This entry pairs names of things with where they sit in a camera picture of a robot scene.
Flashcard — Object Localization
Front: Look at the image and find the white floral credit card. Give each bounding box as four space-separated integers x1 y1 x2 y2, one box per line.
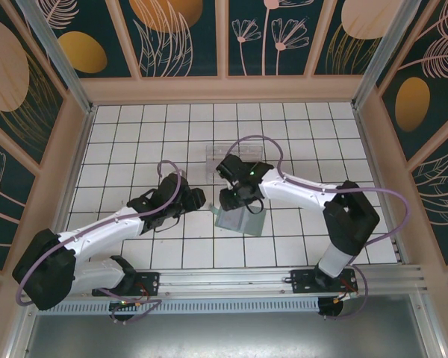
215 209 246 232

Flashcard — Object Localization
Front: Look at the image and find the clear acrylic card stand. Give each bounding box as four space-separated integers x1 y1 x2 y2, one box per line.
204 142 264 184

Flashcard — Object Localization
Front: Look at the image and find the grey metal sheet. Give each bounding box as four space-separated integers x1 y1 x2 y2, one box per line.
24 311 425 358

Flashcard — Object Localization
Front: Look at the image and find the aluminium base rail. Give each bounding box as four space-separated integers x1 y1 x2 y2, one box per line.
20 263 429 299

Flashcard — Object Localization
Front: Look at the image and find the slotted grey cable duct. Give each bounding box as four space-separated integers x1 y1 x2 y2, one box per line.
37 298 321 315

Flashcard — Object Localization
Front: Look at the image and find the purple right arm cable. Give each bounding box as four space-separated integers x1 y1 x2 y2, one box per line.
225 134 411 322

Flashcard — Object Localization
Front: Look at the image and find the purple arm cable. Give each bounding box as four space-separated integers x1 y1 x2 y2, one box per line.
225 134 411 322
16 160 161 325

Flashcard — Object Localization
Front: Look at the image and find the aluminium corner post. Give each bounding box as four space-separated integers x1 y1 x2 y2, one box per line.
352 0 430 110
16 0 97 113

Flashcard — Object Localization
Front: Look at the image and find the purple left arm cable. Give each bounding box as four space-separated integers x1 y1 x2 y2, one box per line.
16 160 161 325

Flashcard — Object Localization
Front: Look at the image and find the aluminium frame rail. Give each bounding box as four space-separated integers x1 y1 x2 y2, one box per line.
5 301 38 358
410 296 445 358

